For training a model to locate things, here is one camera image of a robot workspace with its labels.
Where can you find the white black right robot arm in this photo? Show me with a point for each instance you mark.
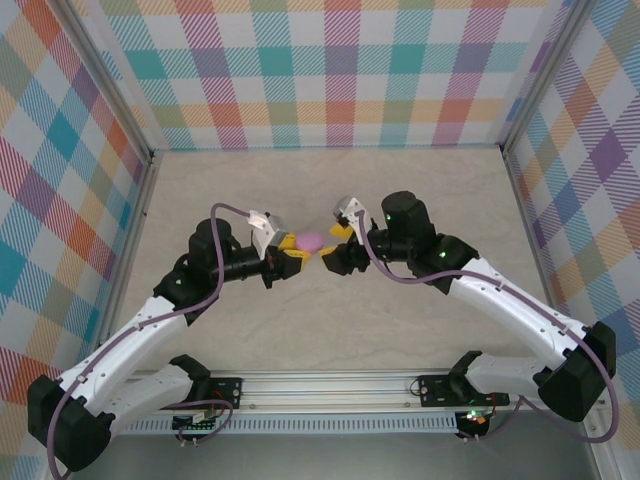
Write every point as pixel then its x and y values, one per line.
pixel 520 300

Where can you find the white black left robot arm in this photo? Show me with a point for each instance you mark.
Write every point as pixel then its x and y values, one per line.
pixel 120 345

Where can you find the small green circuit board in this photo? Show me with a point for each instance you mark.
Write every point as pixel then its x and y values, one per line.
pixel 195 422
pixel 475 420

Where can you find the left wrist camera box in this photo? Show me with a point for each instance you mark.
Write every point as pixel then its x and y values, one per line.
pixel 267 227

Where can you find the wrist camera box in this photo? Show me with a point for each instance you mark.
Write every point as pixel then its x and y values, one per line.
pixel 267 227
pixel 347 210

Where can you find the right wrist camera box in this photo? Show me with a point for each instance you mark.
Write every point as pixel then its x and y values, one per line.
pixel 347 210

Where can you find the aluminium frame floor rail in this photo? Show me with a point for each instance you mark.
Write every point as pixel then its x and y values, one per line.
pixel 131 235
pixel 522 200

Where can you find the aluminium base extrusion rail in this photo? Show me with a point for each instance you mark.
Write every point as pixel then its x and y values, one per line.
pixel 325 392

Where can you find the aluminium frame post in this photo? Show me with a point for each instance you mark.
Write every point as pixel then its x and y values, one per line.
pixel 118 85
pixel 546 75

